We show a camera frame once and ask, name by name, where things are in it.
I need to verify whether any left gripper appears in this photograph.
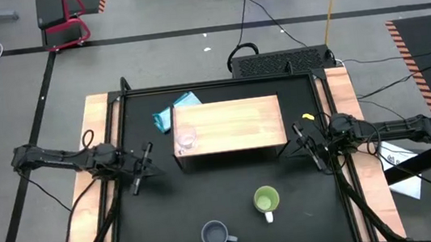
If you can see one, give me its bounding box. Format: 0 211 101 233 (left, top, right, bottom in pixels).
114 140 167 197

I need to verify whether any white paper sheet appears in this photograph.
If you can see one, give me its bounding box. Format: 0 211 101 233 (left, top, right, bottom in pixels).
376 137 425 204

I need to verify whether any large black hazard-striped mat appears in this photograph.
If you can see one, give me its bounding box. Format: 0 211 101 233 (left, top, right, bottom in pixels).
385 15 431 146

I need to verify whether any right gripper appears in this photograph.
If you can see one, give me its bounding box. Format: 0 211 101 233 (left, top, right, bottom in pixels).
284 118 340 175

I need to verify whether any clear plastic cup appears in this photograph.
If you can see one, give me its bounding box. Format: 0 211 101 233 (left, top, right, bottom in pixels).
174 123 200 155

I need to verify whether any black looped cable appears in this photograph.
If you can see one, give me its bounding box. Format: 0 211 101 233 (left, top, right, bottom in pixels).
225 41 262 74

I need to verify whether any red and black cart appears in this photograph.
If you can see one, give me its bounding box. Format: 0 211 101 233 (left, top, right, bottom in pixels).
34 0 93 53

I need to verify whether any wooden shelf with black legs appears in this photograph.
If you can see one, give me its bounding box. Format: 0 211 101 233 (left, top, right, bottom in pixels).
167 93 291 173

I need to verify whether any black aluminium table frame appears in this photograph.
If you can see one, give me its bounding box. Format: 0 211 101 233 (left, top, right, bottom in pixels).
42 46 409 242

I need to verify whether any green and white mug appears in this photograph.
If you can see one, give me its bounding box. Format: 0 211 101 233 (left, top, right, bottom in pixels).
251 184 283 226

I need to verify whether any yellow hanging cable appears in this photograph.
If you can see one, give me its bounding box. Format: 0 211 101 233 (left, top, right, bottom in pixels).
319 0 352 46

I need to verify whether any light blue cloth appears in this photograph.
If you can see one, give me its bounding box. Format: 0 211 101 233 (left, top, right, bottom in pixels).
150 90 206 135

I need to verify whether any grey ceramic mug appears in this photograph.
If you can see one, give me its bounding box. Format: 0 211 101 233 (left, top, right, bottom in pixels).
198 217 239 242

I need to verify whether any black beam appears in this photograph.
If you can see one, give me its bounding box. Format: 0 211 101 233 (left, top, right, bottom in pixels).
380 136 431 186

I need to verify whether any black computer case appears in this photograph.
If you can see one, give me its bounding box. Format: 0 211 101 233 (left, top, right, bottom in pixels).
229 43 336 81

